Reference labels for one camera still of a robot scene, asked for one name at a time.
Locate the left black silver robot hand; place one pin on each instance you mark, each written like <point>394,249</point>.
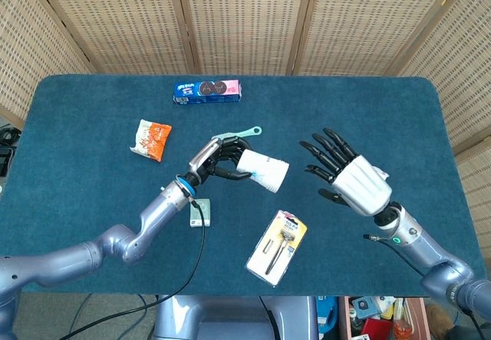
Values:
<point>205,154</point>

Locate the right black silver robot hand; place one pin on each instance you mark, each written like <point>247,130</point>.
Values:
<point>362,186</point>

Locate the white paper cup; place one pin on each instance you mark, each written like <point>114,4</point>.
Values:
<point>268,171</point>

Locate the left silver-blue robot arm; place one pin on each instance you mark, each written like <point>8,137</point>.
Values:
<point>161,209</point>

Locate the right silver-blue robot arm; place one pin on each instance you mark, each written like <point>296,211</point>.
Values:
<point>422,244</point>

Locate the silver-blue robot base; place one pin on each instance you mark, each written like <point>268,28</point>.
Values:
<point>230,317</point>

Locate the white snack packet red-yellow print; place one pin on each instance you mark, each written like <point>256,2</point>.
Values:
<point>381,173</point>

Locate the mint green hairbrush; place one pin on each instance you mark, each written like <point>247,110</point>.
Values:
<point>251,131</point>

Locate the orange white snack packet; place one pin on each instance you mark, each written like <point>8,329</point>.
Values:
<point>151,140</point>

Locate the green tissue pack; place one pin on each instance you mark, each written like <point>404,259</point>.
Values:
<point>207,213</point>

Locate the blue pink cookie box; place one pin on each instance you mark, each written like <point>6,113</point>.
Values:
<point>207,91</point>

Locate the blue table mat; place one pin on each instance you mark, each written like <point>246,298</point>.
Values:
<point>326,98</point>

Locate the razor blister pack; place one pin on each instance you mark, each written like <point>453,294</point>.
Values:
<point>276,248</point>

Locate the woven bamboo screen panel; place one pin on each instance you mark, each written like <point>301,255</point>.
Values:
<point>245,21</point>
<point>364,21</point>
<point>122,21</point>
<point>460,67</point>
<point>30,48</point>
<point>479,186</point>

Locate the blue plastic object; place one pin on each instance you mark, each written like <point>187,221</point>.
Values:
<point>326,309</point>

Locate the pink storage box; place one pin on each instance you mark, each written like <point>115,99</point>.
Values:
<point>344,317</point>

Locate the red packet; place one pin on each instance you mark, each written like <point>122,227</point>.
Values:
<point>376,328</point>

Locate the brown fuzzy object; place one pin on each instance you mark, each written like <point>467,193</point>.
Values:
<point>439,321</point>

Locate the black equipment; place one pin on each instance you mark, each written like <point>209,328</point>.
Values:
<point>4,156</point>

